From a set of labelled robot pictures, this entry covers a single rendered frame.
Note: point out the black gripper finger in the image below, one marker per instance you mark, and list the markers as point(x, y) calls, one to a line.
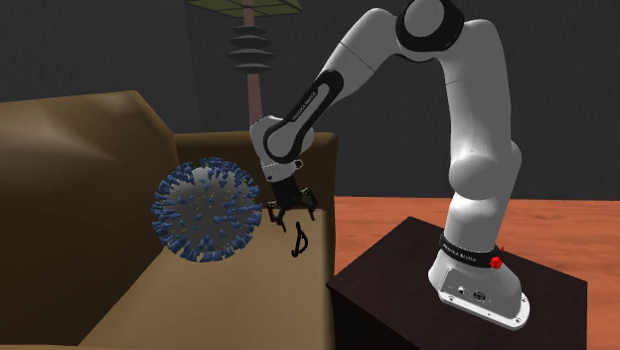
point(277, 216)
point(309, 201)

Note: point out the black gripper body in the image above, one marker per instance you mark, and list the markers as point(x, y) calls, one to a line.
point(286, 190)

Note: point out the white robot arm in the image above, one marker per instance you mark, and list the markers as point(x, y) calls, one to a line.
point(472, 145)

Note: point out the thin black curved hook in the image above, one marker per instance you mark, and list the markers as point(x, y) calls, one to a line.
point(301, 240)

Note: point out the grey ball with blue spikes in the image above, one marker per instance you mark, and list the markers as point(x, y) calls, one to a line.
point(206, 210)

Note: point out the dark robot stand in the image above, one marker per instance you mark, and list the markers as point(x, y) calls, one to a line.
point(387, 295)

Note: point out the floor lamp with dark discs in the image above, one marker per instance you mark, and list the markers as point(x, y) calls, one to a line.
point(252, 53)

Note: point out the brown sofa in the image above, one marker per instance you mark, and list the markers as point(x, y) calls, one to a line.
point(87, 194)

